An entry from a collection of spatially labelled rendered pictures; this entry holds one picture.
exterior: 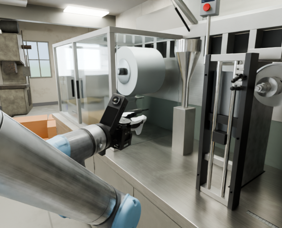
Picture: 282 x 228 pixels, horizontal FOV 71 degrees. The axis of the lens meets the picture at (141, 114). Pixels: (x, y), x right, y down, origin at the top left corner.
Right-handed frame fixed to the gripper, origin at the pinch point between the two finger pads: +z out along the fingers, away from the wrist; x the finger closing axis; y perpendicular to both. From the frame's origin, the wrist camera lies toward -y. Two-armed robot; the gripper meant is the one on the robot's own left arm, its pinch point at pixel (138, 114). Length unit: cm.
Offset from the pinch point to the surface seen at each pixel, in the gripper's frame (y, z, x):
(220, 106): -5.1, 19.4, 22.4
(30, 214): 142, 25, -123
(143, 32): -31, 49, -33
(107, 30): -29, 29, -43
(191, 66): -16, 48, -1
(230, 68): -17, 67, 15
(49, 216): 139, 34, -107
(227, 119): -1.8, 16.3, 26.0
